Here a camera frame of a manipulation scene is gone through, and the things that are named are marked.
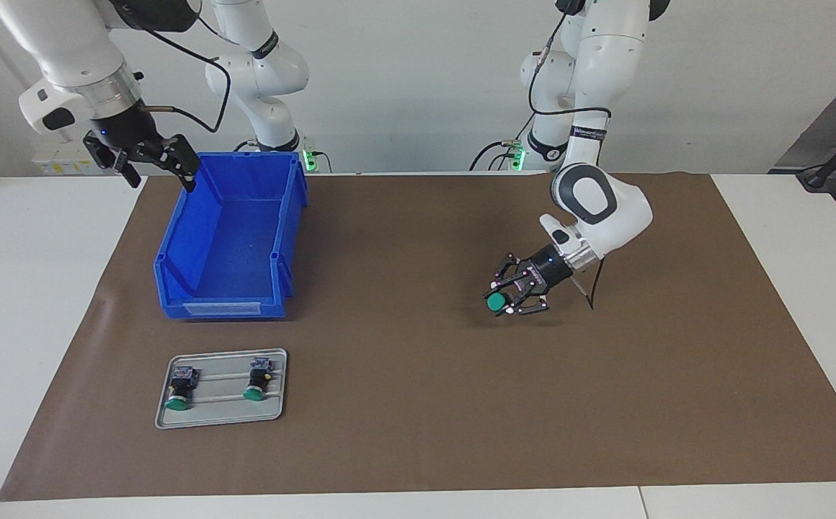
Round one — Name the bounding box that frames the brown table mat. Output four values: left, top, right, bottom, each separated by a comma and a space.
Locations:
0, 173, 836, 502

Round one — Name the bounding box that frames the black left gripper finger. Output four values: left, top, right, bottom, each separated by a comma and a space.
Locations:
485, 252, 540, 298
501, 283, 552, 318

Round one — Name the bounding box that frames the blue plastic storage bin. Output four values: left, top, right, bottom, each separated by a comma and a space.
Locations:
153, 151, 309, 320

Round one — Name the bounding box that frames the green lit base connector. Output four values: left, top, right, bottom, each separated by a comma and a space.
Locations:
501, 138, 530, 172
301, 136, 332, 174

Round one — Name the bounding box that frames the black base cable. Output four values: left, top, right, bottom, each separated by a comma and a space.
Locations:
470, 108, 538, 172

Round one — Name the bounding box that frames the grey metal tray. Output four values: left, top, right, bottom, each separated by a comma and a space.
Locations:
155, 348, 288, 430

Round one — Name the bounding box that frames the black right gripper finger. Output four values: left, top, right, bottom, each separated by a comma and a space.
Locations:
84, 136, 141, 190
135, 133, 201, 193

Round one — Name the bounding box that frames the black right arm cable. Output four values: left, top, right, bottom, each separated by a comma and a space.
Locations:
137, 18, 233, 134

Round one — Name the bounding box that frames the white wall socket box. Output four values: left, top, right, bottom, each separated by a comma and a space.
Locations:
32, 144, 112, 176

